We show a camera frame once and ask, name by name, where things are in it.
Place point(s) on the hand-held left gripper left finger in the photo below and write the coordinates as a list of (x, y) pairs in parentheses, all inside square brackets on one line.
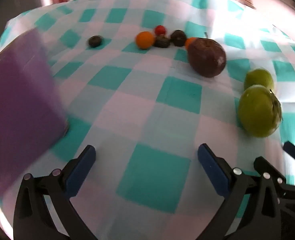
[(81, 165)]

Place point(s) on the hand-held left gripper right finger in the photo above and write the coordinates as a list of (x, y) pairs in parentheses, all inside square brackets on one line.
[(212, 170)]

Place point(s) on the purple storage box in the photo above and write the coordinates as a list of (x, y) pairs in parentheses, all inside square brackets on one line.
[(20, 105)]

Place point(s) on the small dark wrinkled fruit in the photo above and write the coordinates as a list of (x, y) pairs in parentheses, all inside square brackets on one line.
[(178, 38), (162, 42), (95, 41)]

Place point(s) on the red cherry tomato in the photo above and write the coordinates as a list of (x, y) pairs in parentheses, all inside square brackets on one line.
[(160, 30)]

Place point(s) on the green round fruit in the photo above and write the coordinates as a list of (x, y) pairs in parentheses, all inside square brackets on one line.
[(259, 78), (259, 110)]

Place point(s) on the teal checkered tablecloth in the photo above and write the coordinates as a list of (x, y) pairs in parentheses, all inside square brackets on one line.
[(147, 105)]

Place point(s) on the large brown passion fruit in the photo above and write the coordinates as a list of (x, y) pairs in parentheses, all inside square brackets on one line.
[(207, 57)]

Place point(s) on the small orange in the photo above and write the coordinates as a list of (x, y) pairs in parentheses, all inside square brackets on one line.
[(189, 42), (145, 40)]

